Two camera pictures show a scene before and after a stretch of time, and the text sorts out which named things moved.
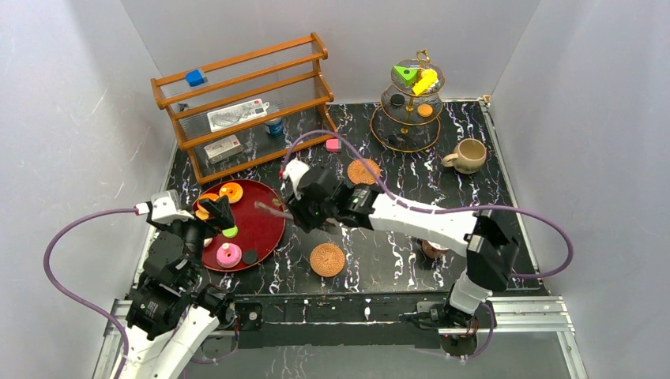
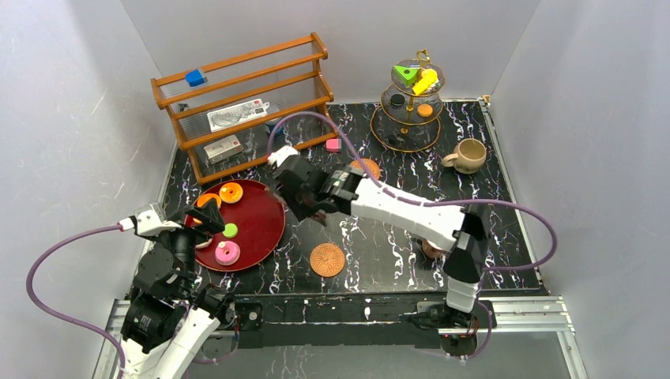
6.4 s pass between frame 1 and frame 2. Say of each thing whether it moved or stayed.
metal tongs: moved
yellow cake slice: stayed
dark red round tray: stayed
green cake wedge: stayed
